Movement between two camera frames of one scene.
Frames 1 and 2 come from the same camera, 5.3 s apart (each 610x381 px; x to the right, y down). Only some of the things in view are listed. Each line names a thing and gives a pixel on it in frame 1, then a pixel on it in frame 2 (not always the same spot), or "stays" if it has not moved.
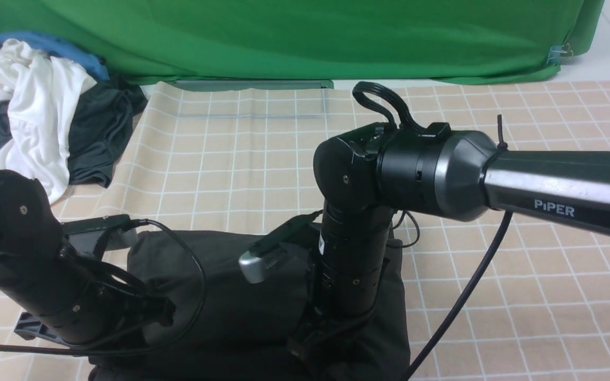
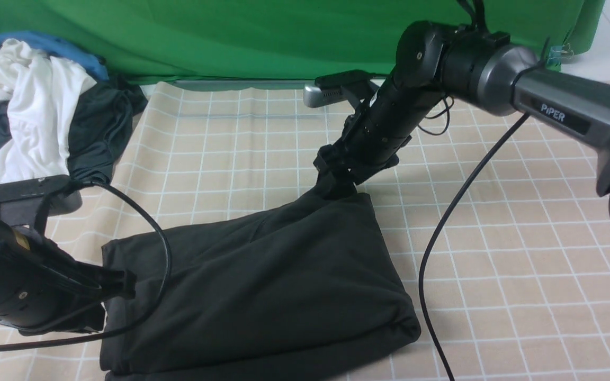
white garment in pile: [36, 93] stays
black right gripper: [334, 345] -> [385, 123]
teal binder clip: [557, 52] stays
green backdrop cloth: [463, 41] stays
